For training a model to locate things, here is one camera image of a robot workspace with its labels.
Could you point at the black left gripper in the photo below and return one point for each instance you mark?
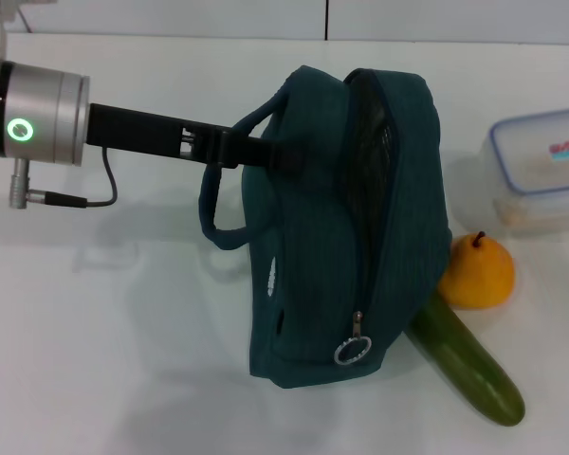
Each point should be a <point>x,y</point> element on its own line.
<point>137,130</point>

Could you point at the dark teal insulated lunch bag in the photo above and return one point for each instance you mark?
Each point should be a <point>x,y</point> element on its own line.
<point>313,260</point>

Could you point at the orange yellow pear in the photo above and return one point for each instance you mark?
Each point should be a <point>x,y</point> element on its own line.
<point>479,275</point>

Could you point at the clear blue-rimmed food container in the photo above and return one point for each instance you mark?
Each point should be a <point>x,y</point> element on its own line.
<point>540,180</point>

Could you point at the green cucumber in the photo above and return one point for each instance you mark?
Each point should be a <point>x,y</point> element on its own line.
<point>474,369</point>

